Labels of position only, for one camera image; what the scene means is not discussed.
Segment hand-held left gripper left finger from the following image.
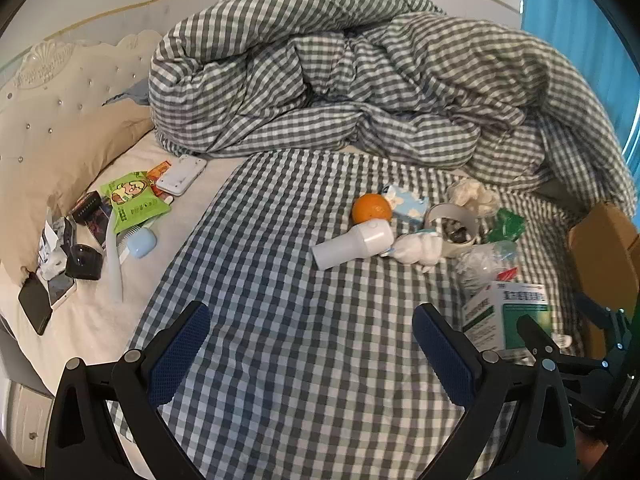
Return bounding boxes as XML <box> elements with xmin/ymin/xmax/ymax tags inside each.
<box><xmin>45</xmin><ymin>301</ymin><xmax>211</xmax><ymax>480</ymax></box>

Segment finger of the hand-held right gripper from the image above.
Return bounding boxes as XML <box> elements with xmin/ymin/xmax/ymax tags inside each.
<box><xmin>574</xmin><ymin>291</ymin><xmax>632</xmax><ymax>356</ymax></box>
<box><xmin>516</xmin><ymin>314</ymin><xmax>608</xmax><ymax>376</ymax></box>

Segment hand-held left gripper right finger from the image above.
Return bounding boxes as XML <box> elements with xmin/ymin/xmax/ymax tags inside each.
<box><xmin>412</xmin><ymin>303</ymin><xmax>586</xmax><ymax>480</ymax></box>

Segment brown cardboard box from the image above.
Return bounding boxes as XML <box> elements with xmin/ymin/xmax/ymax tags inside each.
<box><xmin>566</xmin><ymin>202</ymin><xmax>640</xmax><ymax>356</ymax></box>

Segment blue floral tissue packet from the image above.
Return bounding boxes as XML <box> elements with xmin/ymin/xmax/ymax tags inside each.
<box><xmin>382</xmin><ymin>184</ymin><xmax>431</xmax><ymax>221</ymax></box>

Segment green white medicine box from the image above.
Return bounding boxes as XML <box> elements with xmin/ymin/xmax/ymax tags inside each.
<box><xmin>462</xmin><ymin>281</ymin><xmax>554</xmax><ymax>352</ymax></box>

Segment clear plastic bag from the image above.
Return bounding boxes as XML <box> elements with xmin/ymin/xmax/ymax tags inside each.
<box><xmin>457</xmin><ymin>241</ymin><xmax>521</xmax><ymax>298</ymax></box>

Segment white crumpled cloth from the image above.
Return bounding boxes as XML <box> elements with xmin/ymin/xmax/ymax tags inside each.
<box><xmin>389</xmin><ymin>231</ymin><xmax>446</xmax><ymax>275</ymax></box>

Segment white long tube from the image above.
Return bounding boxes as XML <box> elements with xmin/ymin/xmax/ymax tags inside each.
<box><xmin>103</xmin><ymin>210</ymin><xmax>126</xmax><ymax>304</ymax></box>

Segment light blue case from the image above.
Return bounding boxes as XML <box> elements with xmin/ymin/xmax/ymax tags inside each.
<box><xmin>126</xmin><ymin>228</ymin><xmax>159</xmax><ymax>259</ymax></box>

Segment green foil wrapper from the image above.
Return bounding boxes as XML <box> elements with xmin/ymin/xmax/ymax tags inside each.
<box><xmin>487</xmin><ymin>208</ymin><xmax>526</xmax><ymax>243</ymax></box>

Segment white comb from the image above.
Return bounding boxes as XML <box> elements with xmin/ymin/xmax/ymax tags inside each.
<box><xmin>116</xmin><ymin>225</ymin><xmax>147</xmax><ymax>264</ymax></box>

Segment green checked flat sheet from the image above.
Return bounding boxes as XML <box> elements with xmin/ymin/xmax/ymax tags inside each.
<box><xmin>107</xmin><ymin>149</ymin><xmax>591</xmax><ymax>480</ymax></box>

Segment black small device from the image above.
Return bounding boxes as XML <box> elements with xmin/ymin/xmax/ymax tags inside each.
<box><xmin>66</xmin><ymin>243</ymin><xmax>104</xmax><ymax>280</ymax></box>

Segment white phone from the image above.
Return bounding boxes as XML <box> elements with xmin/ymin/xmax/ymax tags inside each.
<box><xmin>47</xmin><ymin>276</ymin><xmax>77</xmax><ymax>310</ymax></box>

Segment white tape roll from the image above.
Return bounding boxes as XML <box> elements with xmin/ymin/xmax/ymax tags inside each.
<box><xmin>425</xmin><ymin>203</ymin><xmax>480</xmax><ymax>259</ymax></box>

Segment white cylindrical bottle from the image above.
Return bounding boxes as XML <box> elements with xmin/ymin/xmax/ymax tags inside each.
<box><xmin>312</xmin><ymin>221</ymin><xmax>394</xmax><ymax>269</ymax></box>

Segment black phone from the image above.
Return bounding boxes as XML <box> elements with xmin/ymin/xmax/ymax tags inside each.
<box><xmin>18</xmin><ymin>275</ymin><xmax>54</xmax><ymax>336</ymax></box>

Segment white lace cloth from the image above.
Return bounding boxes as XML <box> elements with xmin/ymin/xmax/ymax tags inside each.
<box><xmin>445</xmin><ymin>178</ymin><xmax>501</xmax><ymax>218</ymax></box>

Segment green snack packet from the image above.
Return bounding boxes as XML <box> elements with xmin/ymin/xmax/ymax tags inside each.
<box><xmin>100</xmin><ymin>170</ymin><xmax>173</xmax><ymax>235</ymax></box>

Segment white nightstand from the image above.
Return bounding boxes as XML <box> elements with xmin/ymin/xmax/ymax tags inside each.
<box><xmin>7</xmin><ymin>380</ymin><xmax>56</xmax><ymax>454</ymax></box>

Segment orange fruit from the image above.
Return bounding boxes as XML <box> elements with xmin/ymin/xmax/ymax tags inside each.
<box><xmin>351</xmin><ymin>193</ymin><xmax>392</xmax><ymax>226</ymax></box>

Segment black patterned box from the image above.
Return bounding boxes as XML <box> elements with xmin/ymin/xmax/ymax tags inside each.
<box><xmin>71</xmin><ymin>191</ymin><xmax>115</xmax><ymax>226</ymax></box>

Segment white crumpled paper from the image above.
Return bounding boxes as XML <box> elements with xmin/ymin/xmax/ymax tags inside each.
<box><xmin>39</xmin><ymin>209</ymin><xmax>76</xmax><ymax>281</ymax></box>

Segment white rectangular power bank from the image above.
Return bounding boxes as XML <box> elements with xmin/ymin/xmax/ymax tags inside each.
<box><xmin>155</xmin><ymin>156</ymin><xmax>208</xmax><ymax>196</ymax></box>

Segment orange sachet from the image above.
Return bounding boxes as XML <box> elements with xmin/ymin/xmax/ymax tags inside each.
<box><xmin>146</xmin><ymin>161</ymin><xmax>173</xmax><ymax>186</ymax></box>

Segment beige pillow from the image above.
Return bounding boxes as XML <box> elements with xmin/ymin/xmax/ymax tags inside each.
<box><xmin>0</xmin><ymin>94</ymin><xmax>154</xmax><ymax>281</ymax></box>

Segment blue cloth corner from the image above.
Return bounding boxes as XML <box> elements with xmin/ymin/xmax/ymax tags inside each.
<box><xmin>102</xmin><ymin>80</ymin><xmax>151</xmax><ymax>107</ymax></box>

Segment cream tufted headboard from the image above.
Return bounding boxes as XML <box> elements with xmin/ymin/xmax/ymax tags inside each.
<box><xmin>0</xmin><ymin>30</ymin><xmax>162</xmax><ymax>171</ymax></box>

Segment grey checked duvet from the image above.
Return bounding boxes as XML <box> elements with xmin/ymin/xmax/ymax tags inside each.
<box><xmin>148</xmin><ymin>0</ymin><xmax>633</xmax><ymax>213</ymax></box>

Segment olive bead bracelet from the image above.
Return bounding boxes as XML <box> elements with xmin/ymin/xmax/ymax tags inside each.
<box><xmin>437</xmin><ymin>217</ymin><xmax>473</xmax><ymax>246</ymax></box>

